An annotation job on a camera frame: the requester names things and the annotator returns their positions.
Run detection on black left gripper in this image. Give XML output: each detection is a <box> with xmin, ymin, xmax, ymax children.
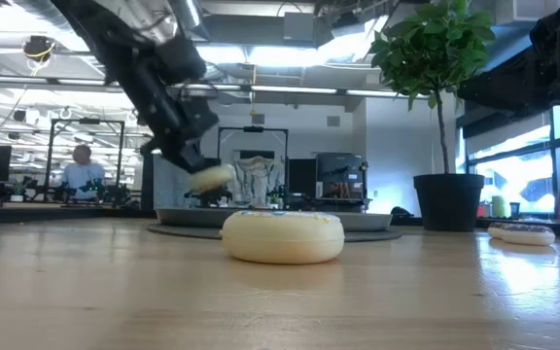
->
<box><xmin>114</xmin><ymin>62</ymin><xmax>221</xmax><ymax>175</ymax></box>

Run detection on green frosted donut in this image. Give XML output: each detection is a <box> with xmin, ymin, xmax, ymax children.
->
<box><xmin>188</xmin><ymin>163</ymin><xmax>236</xmax><ymax>193</ymax></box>

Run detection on white sprinkled donut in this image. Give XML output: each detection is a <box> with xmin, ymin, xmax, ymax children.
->
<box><xmin>220</xmin><ymin>210</ymin><xmax>346</xmax><ymax>265</ymax></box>

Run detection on small purple donut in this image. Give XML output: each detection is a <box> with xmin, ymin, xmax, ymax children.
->
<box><xmin>501</xmin><ymin>223</ymin><xmax>557</xmax><ymax>247</ymax></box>

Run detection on grey partition panel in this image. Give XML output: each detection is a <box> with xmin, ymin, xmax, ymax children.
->
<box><xmin>152</xmin><ymin>154</ymin><xmax>203</xmax><ymax>211</ymax></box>

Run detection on dark grey plate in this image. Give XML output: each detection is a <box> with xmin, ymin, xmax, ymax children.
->
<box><xmin>155</xmin><ymin>207</ymin><xmax>242</xmax><ymax>229</ymax></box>

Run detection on pale hanging cloth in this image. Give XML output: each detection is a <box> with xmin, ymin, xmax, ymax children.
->
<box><xmin>233</xmin><ymin>155</ymin><xmax>286</xmax><ymax>208</ymax></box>

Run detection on round dark woven placemat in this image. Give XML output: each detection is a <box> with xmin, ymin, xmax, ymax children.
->
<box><xmin>146</xmin><ymin>222</ymin><xmax>403</xmax><ymax>243</ymax></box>

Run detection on person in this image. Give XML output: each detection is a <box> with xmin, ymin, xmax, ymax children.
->
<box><xmin>60</xmin><ymin>144</ymin><xmax>107</xmax><ymax>201</ymax></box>

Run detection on black box machine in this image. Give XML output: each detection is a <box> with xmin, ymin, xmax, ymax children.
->
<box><xmin>315</xmin><ymin>152</ymin><xmax>369</xmax><ymax>201</ymax></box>

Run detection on grey ceiling box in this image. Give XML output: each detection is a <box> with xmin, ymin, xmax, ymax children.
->
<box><xmin>282</xmin><ymin>11</ymin><xmax>317</xmax><ymax>43</ymax></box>

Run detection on light grey plate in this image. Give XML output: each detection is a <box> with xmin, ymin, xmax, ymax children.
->
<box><xmin>331</xmin><ymin>212</ymin><xmax>394</xmax><ymax>232</ymax></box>

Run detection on green plant in black pot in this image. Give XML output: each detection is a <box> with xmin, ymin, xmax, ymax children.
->
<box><xmin>367</xmin><ymin>0</ymin><xmax>498</xmax><ymax>233</ymax></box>

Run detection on green bottle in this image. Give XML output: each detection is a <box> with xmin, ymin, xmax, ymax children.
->
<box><xmin>490</xmin><ymin>194</ymin><xmax>508</xmax><ymax>219</ymax></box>

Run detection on black background rig frame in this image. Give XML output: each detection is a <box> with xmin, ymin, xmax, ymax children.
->
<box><xmin>217</xmin><ymin>125</ymin><xmax>290</xmax><ymax>195</ymax></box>
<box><xmin>44</xmin><ymin>118</ymin><xmax>125</xmax><ymax>203</ymax></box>

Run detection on black aluminium table frame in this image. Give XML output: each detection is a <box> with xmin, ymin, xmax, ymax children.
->
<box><xmin>0</xmin><ymin>203</ymin><xmax>560</xmax><ymax>240</ymax></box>

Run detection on black ceiling device yellow cable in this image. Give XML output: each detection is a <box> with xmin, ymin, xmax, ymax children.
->
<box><xmin>21</xmin><ymin>35</ymin><xmax>57</xmax><ymax>63</ymax></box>

